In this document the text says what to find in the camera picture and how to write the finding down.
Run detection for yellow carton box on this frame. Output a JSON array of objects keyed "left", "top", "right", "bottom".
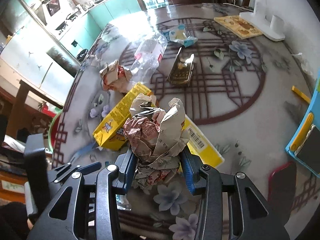
[{"left": 93, "top": 83, "right": 152, "bottom": 151}]

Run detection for green bin with red liner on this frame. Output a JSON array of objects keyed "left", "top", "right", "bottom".
[{"left": 48, "top": 111, "right": 62, "bottom": 152}]

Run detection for crushed clear plastic bottle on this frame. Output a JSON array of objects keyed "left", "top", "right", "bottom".
[{"left": 130, "top": 33, "right": 168, "bottom": 83}]

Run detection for yellow white medicine box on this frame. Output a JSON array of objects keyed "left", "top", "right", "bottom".
[{"left": 183, "top": 115, "right": 225, "bottom": 168}]

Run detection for dark wooden chair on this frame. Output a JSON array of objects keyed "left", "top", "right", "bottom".
[{"left": 7, "top": 80, "right": 63, "bottom": 139}]

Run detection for yellow patterned coaster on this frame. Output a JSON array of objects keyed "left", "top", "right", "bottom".
[{"left": 214, "top": 15, "right": 263, "bottom": 39}]

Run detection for teal kitchen cabinets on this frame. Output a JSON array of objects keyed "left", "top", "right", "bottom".
[{"left": 59, "top": 0, "right": 141, "bottom": 56}]

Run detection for newspaper wad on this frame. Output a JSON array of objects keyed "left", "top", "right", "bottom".
[{"left": 123, "top": 93, "right": 189, "bottom": 194}]

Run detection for white refrigerator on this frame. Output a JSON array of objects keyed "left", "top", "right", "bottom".
[{"left": 1, "top": 31, "right": 74, "bottom": 103}]

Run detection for crumpled red-white paper wrapper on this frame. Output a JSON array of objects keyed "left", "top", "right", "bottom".
[{"left": 99, "top": 60, "right": 132, "bottom": 93}]

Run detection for floral grey tablecloth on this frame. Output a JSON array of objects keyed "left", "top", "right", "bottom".
[{"left": 53, "top": 4, "right": 319, "bottom": 239}]

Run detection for yellow pencil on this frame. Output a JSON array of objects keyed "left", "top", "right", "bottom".
[{"left": 291, "top": 86, "right": 311, "bottom": 104}]

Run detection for blue plastic strip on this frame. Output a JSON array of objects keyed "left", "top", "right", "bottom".
[{"left": 69, "top": 142, "right": 96, "bottom": 163}]

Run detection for blue snack wrapper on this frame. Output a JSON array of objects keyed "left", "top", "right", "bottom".
[{"left": 162, "top": 24, "right": 198, "bottom": 48}]

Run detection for dark cigarette pack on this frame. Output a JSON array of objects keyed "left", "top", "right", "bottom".
[{"left": 167, "top": 47, "right": 196, "bottom": 87}]

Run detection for blue toy box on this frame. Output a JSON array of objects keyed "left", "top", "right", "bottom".
[{"left": 285, "top": 80, "right": 319, "bottom": 177}]

